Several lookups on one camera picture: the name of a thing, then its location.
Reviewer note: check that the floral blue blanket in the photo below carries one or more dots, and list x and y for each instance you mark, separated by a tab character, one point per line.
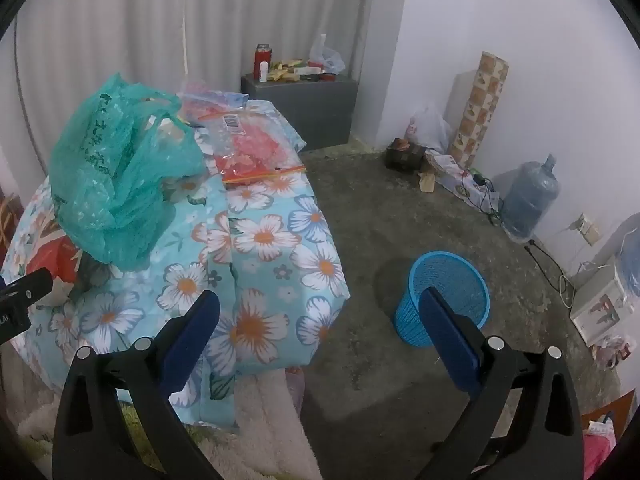
265	240

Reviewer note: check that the brown cardboard piece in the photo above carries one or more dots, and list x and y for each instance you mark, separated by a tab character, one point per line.
426	181

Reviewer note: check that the white water dispenser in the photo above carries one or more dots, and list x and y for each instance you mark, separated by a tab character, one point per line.
597	300

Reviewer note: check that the blue plastic wastebasket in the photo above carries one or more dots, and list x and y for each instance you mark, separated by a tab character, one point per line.
415	320

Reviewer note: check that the pile of yellow packets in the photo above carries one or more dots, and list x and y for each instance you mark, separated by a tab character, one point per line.
287	71

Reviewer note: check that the small white bottle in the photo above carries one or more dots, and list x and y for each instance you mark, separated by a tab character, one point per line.
263	72

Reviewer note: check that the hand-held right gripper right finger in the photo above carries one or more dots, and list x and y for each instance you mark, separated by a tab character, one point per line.
450	330

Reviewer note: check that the blue dispenser water bottle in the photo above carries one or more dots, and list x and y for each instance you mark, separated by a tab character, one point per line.
629	260

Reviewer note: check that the empty blue water jug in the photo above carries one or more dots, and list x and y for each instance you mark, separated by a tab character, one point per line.
530	200

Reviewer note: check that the red thermos flask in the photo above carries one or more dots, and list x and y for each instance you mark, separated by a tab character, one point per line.
261	54

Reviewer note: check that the dark cardboard box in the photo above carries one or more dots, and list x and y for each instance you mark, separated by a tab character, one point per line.
404	155

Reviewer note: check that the white plastic bag red print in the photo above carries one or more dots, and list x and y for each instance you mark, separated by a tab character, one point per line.
430	130

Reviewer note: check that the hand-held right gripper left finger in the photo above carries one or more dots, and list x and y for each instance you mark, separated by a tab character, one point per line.
195	335

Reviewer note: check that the pink cloth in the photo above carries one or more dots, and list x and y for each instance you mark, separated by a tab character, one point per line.
597	450

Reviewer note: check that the crumpled white plastic bag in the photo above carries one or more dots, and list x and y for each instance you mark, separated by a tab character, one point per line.
325	57

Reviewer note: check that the pile of bags and clutter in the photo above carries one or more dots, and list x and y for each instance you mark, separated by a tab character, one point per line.
457	180

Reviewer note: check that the patterned rolled mat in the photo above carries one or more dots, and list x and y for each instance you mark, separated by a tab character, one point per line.
475	110

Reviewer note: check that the red snack packets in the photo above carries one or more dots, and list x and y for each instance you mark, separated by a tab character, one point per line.
612	352

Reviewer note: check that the grey cabinet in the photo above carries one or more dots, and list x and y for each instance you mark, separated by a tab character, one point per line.
300	110

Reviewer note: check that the green plastic bag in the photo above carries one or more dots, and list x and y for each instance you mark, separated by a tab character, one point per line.
115	170

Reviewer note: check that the orange box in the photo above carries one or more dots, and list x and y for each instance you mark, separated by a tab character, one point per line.
620	404

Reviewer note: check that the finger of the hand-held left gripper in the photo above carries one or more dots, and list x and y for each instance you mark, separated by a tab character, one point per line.
30	286

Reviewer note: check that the clear zip bag red contents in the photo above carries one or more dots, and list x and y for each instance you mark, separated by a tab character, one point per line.
250	150
210	100

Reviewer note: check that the white wall socket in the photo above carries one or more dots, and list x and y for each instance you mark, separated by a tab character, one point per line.
587	230

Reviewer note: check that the white curtain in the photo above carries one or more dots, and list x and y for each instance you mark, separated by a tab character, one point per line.
150	20

